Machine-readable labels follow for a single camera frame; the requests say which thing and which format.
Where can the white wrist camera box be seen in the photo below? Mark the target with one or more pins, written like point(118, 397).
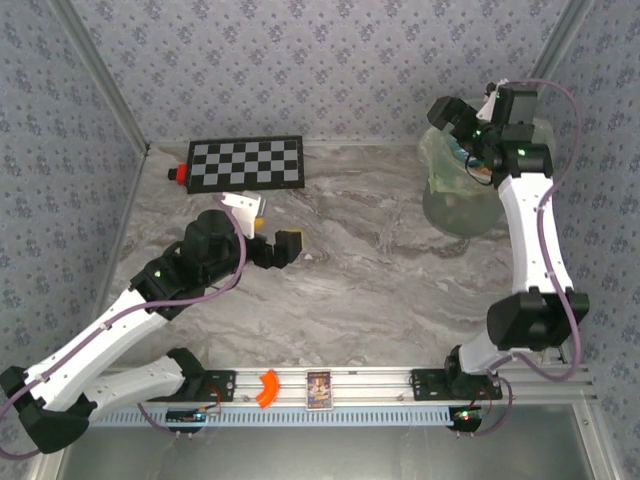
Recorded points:
point(245, 210)
point(489, 102)

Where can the grey metal panel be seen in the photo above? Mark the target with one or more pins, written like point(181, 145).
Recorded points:
point(320, 455)

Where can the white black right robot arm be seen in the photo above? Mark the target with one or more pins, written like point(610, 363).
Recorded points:
point(530, 240)

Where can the orange juice bottle red label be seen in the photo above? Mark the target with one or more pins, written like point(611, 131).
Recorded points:
point(484, 171)

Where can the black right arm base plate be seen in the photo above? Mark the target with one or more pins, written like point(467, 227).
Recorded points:
point(425, 382)

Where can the colourful picture card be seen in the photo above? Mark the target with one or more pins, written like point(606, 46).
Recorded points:
point(319, 390)

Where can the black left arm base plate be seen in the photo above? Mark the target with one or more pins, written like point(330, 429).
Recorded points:
point(225, 385)

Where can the black grey checkerboard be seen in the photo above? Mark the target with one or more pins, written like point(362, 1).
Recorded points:
point(245, 165)

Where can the red emergency stop button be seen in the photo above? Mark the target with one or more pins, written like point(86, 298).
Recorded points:
point(181, 174)

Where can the bin with green liner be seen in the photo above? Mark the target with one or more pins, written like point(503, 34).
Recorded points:
point(460, 210)

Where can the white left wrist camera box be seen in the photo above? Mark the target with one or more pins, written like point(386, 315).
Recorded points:
point(245, 210)

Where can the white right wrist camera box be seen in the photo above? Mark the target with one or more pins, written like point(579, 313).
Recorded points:
point(489, 102)

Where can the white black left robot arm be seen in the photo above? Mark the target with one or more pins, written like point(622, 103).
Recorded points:
point(100, 340)

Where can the orange curved plastic piece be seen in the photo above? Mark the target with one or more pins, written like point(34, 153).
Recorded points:
point(272, 382)

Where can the aluminium frame post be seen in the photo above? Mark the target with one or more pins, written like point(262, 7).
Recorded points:
point(104, 75)
point(566, 30)

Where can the aluminium mounting rail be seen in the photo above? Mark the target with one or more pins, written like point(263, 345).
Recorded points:
point(375, 385)

